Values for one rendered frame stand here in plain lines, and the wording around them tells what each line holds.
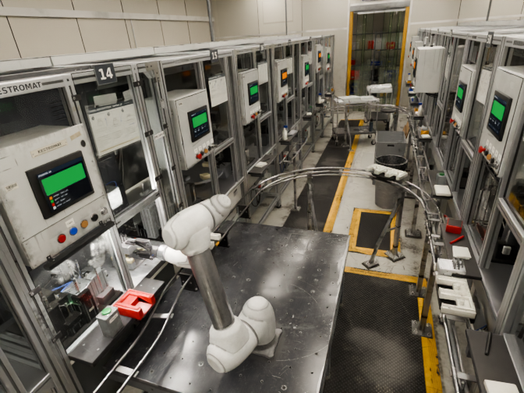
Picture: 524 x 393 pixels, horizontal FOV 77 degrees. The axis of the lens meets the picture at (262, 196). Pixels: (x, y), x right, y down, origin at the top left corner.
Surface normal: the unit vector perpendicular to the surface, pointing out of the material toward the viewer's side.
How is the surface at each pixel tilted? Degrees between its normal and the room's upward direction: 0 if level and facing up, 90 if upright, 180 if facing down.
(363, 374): 0
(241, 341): 72
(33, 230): 90
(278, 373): 0
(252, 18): 90
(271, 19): 90
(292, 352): 0
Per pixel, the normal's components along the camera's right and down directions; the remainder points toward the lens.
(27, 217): 0.94, 0.09
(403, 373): -0.07, -0.90
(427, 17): -0.33, 0.43
